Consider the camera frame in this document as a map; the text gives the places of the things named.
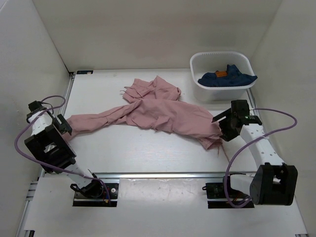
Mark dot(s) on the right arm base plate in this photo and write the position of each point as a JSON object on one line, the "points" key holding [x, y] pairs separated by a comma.
{"points": [[216, 198]]}

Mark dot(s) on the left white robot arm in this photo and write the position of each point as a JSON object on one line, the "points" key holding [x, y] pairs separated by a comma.
{"points": [[48, 144]]}

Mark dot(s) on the pink trousers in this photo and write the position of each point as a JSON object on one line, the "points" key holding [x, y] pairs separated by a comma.
{"points": [[153, 105]]}

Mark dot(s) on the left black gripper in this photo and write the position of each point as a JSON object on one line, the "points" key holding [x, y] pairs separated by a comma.
{"points": [[64, 127]]}

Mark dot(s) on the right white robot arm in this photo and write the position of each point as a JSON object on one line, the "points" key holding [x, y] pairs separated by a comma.
{"points": [[275, 181]]}

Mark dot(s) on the white plastic basket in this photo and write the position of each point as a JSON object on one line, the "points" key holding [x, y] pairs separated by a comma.
{"points": [[210, 62]]}

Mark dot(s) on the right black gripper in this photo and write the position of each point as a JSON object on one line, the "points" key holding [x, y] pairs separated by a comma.
{"points": [[228, 135]]}

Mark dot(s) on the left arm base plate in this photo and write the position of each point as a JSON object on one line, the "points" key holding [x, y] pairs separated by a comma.
{"points": [[103, 195]]}

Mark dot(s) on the dark blue trousers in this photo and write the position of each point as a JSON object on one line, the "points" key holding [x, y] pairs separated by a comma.
{"points": [[231, 77]]}

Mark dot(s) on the black corner label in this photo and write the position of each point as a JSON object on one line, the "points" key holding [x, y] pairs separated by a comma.
{"points": [[84, 72]]}

